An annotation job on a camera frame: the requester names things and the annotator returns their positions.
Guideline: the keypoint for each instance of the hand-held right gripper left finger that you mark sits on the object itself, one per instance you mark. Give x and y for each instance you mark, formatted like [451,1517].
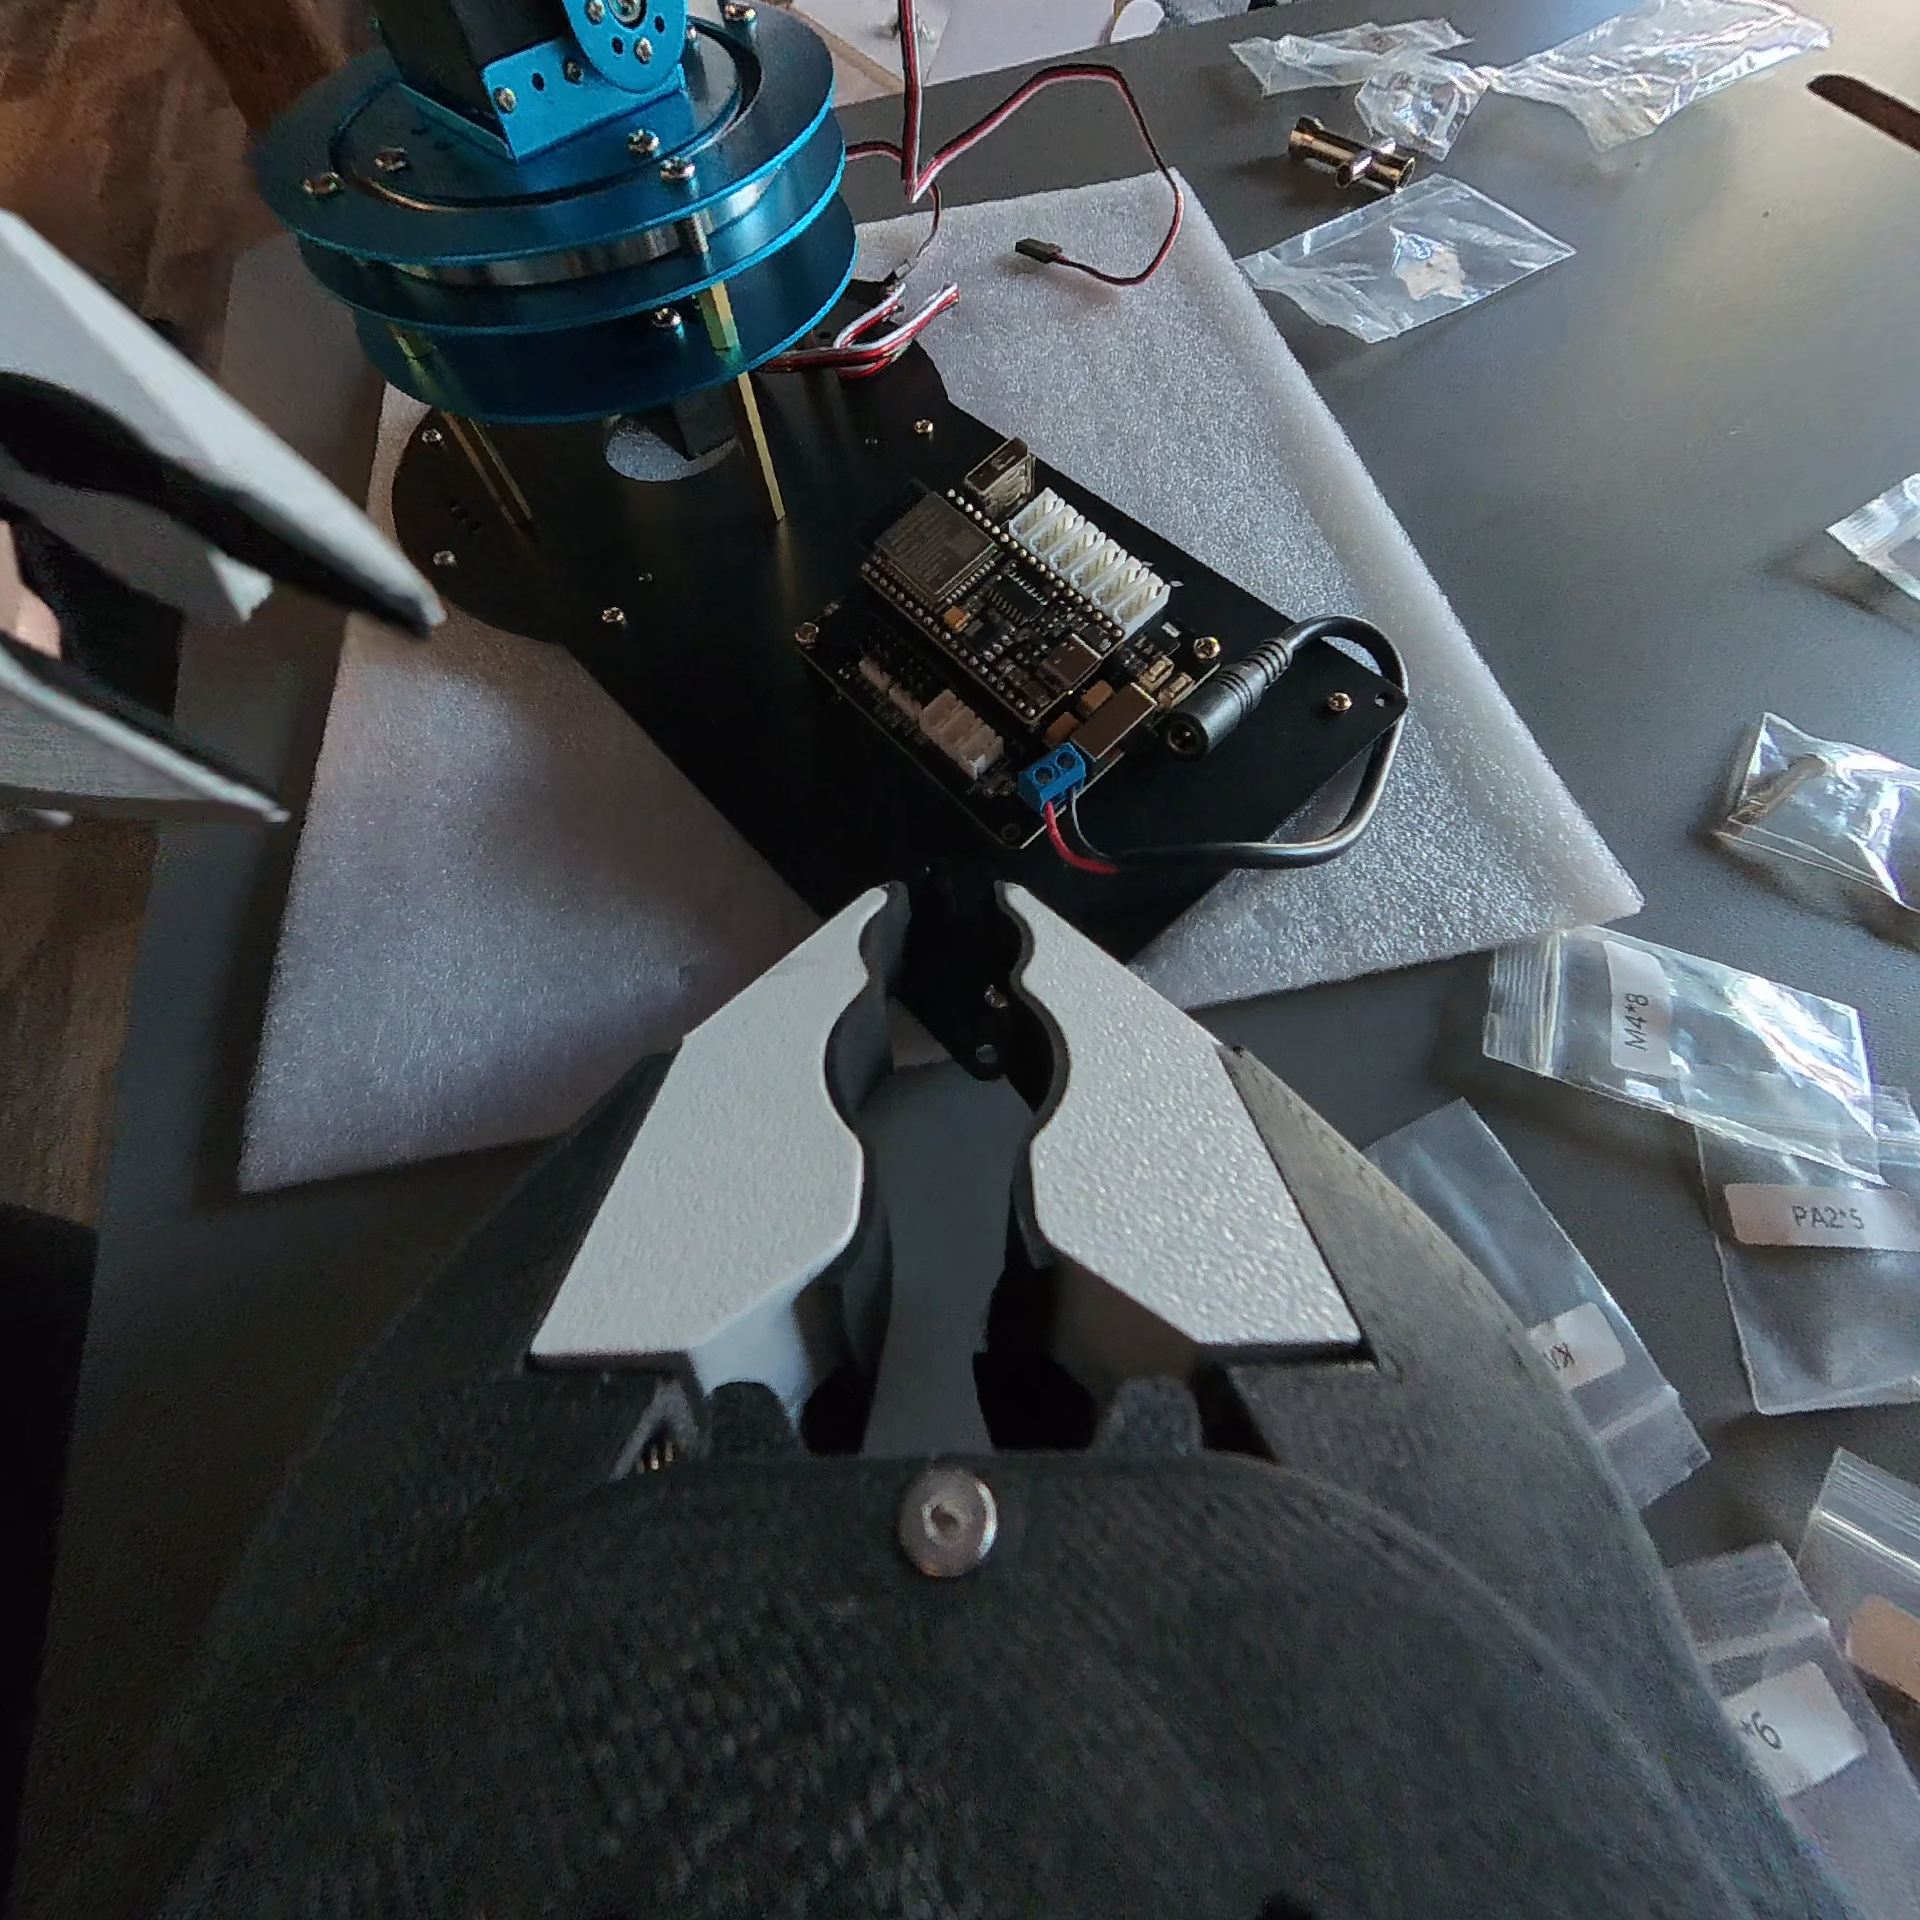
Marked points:
[722,1185]

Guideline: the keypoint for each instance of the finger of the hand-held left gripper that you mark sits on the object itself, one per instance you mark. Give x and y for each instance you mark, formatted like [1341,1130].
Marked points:
[181,389]
[90,751]

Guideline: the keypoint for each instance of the white foam sheet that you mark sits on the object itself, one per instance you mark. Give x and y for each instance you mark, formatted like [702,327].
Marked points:
[494,931]

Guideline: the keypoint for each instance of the person's dark clothing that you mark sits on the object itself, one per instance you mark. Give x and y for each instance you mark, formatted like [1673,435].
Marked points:
[37,1425]

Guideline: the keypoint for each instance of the group of clear screw bags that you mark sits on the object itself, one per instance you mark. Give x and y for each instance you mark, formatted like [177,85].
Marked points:
[1682,1035]

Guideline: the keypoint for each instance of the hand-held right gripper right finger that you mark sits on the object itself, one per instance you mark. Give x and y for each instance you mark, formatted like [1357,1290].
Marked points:
[1185,1185]

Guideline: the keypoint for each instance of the black circuit board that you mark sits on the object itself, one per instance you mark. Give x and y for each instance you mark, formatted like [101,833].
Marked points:
[962,599]

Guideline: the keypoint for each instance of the dark grey desk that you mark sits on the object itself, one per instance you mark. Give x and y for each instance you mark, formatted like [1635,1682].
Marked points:
[1651,495]

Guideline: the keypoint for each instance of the brass metal standoff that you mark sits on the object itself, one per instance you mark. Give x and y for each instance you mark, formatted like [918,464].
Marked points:
[1350,149]

